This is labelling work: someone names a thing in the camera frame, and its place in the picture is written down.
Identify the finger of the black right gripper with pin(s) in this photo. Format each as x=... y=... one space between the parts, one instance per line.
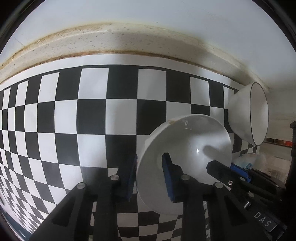
x=245 y=172
x=257 y=190

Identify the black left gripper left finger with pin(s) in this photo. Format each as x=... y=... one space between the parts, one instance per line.
x=70 y=220

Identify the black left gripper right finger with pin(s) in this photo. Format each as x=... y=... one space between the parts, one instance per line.
x=205 y=204

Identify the floral white bowl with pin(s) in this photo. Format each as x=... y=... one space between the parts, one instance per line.
x=192 y=141

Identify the black rimmed white bowl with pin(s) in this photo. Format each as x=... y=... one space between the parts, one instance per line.
x=248 y=114

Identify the blue flower pattern bowl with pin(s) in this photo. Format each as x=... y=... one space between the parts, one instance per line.
x=250 y=161

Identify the black white checkered mat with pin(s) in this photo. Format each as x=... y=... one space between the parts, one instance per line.
x=75 y=120

